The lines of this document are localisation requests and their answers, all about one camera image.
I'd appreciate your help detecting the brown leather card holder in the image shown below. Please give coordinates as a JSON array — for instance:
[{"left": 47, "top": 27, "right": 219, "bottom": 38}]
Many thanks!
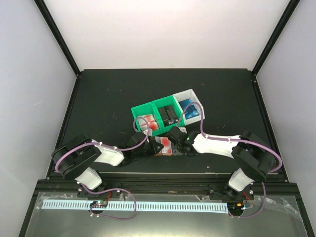
[{"left": 152, "top": 136, "right": 173, "bottom": 156}]

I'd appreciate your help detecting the white red front card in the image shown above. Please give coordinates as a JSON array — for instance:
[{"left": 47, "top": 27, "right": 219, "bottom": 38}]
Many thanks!
[{"left": 160, "top": 137, "right": 173, "bottom": 155}]

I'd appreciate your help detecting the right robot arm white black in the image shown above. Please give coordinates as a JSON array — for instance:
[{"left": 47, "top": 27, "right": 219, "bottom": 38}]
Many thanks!
[{"left": 166, "top": 127, "right": 276, "bottom": 200}]

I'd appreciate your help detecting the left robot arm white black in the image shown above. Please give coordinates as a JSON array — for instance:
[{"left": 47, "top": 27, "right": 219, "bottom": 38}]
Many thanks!
[{"left": 51, "top": 132, "right": 164, "bottom": 197}]

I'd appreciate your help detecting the stack of white red cards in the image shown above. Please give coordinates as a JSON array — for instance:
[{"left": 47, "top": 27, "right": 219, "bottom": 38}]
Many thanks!
[{"left": 138, "top": 114, "right": 159, "bottom": 131}]

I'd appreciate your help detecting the green bin with black cards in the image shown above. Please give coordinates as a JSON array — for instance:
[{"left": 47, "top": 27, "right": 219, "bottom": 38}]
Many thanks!
[{"left": 153, "top": 95, "right": 182, "bottom": 132}]

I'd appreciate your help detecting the white bin with blue cards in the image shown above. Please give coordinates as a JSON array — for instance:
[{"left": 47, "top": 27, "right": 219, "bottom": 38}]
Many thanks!
[{"left": 173, "top": 89, "right": 205, "bottom": 125}]

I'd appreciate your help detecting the stack of blue cards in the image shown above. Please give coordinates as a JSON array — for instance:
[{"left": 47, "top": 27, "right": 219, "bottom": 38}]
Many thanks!
[{"left": 179, "top": 99, "right": 199, "bottom": 119}]

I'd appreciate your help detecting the green bin with red cards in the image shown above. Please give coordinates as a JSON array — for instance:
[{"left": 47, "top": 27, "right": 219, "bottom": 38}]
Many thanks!
[{"left": 131, "top": 102, "right": 164, "bottom": 136}]

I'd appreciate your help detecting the stack of black cards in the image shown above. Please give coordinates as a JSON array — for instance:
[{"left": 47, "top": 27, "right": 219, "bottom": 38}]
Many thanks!
[{"left": 158, "top": 105, "right": 178, "bottom": 126}]

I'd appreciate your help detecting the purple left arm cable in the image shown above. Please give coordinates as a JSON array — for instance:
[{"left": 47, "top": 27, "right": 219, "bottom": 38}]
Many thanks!
[{"left": 54, "top": 117, "right": 152, "bottom": 220}]

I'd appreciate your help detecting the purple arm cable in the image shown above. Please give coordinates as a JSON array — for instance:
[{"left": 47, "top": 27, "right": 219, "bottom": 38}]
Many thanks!
[
  {"left": 54, "top": 117, "right": 152, "bottom": 220},
  {"left": 176, "top": 101, "right": 283, "bottom": 219}
]

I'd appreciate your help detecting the black aluminium frame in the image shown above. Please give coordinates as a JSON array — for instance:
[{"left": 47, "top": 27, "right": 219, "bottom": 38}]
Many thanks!
[{"left": 17, "top": 0, "right": 316, "bottom": 237}]

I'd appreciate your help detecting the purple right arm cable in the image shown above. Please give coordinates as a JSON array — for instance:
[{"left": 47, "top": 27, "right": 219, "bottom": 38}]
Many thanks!
[{"left": 176, "top": 101, "right": 283, "bottom": 219}]

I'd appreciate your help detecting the white slotted cable duct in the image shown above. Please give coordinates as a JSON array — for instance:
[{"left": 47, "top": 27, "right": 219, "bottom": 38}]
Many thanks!
[{"left": 41, "top": 199, "right": 228, "bottom": 214}]

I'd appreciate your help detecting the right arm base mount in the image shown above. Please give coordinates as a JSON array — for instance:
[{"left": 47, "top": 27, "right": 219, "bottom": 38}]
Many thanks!
[{"left": 206, "top": 183, "right": 254, "bottom": 201}]

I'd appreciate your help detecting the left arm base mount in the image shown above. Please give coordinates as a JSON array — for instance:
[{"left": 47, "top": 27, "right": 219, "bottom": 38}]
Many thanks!
[{"left": 77, "top": 182, "right": 122, "bottom": 199}]

